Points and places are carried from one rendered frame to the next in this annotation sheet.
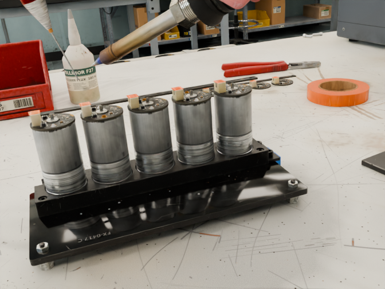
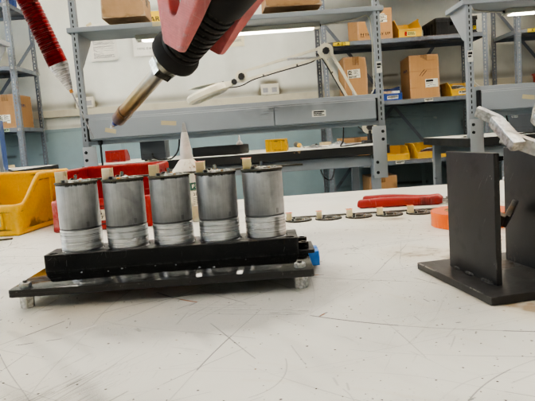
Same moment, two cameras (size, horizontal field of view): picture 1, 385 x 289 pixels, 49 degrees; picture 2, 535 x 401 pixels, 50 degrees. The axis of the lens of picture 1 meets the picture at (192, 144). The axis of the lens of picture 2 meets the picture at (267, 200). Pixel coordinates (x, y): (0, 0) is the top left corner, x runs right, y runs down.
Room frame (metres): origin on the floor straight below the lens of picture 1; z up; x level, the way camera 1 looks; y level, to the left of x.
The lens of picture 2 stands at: (-0.06, -0.14, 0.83)
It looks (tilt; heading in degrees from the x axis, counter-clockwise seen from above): 7 degrees down; 18
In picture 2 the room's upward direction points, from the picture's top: 4 degrees counter-clockwise
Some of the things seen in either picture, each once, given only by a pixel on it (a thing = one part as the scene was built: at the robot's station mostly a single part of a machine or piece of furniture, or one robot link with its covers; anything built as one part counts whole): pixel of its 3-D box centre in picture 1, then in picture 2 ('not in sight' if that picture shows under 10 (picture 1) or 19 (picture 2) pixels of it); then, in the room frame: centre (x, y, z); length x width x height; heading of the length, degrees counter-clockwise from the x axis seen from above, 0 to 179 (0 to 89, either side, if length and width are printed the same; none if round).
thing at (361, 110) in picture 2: not in sight; (232, 122); (2.37, 0.78, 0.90); 1.30 x 0.06 x 0.12; 108
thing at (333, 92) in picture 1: (337, 91); (470, 216); (0.41, -0.15, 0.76); 0.06 x 0.06 x 0.01
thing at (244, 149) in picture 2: not in sight; (220, 149); (2.56, 0.92, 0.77); 0.24 x 0.16 x 0.04; 93
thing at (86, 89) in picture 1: (77, 56); (187, 171); (0.47, 0.12, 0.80); 0.03 x 0.03 x 0.10
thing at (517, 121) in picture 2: not in sight; (529, 122); (2.95, -0.52, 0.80); 0.15 x 0.12 x 0.10; 37
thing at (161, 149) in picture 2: not in sight; (155, 149); (2.39, 1.19, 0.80); 0.15 x 0.12 x 0.10; 19
